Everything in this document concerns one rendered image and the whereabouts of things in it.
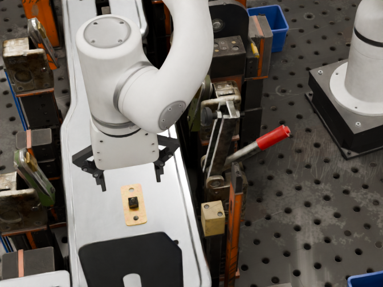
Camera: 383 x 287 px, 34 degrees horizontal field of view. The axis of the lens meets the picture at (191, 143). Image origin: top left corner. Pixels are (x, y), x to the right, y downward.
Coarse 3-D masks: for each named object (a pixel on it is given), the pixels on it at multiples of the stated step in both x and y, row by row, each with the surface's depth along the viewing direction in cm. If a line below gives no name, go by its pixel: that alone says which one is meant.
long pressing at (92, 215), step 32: (64, 0) 147; (128, 0) 146; (64, 32) 140; (64, 128) 123; (64, 160) 118; (64, 192) 113; (96, 192) 113; (160, 192) 113; (96, 224) 109; (160, 224) 108; (192, 224) 108; (192, 256) 104
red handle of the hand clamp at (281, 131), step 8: (280, 128) 102; (288, 128) 103; (264, 136) 103; (272, 136) 103; (280, 136) 102; (288, 136) 103; (256, 144) 104; (264, 144) 103; (272, 144) 103; (240, 152) 105; (248, 152) 104; (256, 152) 105; (232, 160) 105; (240, 160) 105; (208, 168) 107; (224, 168) 106
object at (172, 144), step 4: (160, 136) 98; (164, 136) 99; (160, 140) 98; (164, 140) 98; (168, 140) 99; (172, 140) 99; (176, 140) 100; (160, 144) 99; (164, 144) 99; (168, 144) 99; (172, 144) 99; (176, 144) 99; (168, 148) 101; (172, 148) 100; (176, 148) 100
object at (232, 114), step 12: (204, 108) 96; (228, 108) 96; (204, 120) 96; (216, 120) 97; (228, 120) 95; (216, 132) 101; (228, 132) 98; (216, 144) 100; (228, 144) 100; (216, 156) 102; (204, 168) 109; (216, 168) 104
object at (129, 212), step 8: (136, 184) 113; (128, 192) 112; (136, 192) 112; (128, 200) 110; (136, 200) 110; (128, 208) 110; (136, 208) 110; (144, 208) 110; (128, 216) 109; (144, 216) 109; (128, 224) 108; (136, 224) 108
